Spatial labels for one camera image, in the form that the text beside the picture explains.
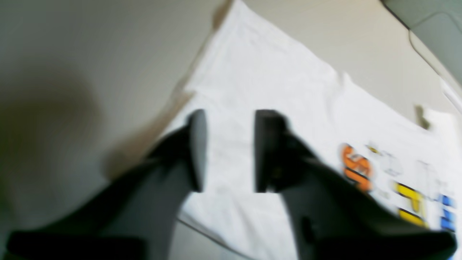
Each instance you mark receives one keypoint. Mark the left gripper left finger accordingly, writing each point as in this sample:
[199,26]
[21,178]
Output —
[134,217]

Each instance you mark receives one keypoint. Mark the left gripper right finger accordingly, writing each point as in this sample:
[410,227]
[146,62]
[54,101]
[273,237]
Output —
[330,218]

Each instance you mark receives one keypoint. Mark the white printed T-shirt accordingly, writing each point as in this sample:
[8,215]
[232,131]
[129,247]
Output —
[250,64]

